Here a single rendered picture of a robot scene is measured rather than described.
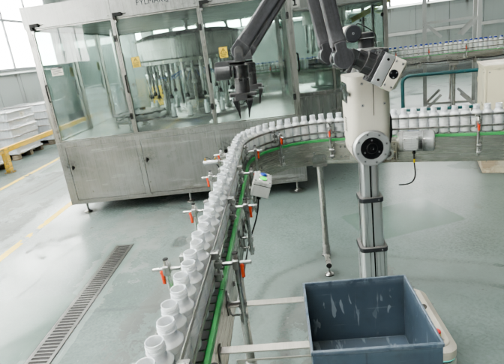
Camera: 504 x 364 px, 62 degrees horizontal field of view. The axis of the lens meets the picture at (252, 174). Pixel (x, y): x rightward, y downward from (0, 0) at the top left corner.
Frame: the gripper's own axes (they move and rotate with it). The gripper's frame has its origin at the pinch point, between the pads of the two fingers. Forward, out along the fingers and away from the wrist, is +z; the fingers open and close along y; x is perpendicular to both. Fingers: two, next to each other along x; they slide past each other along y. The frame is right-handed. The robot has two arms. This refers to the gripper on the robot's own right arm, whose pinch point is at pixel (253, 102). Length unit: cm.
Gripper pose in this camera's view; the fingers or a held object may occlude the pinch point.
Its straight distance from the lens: 213.3
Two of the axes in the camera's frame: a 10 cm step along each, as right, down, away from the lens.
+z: 1.1, 9.5, 2.9
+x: -0.4, 2.9, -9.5
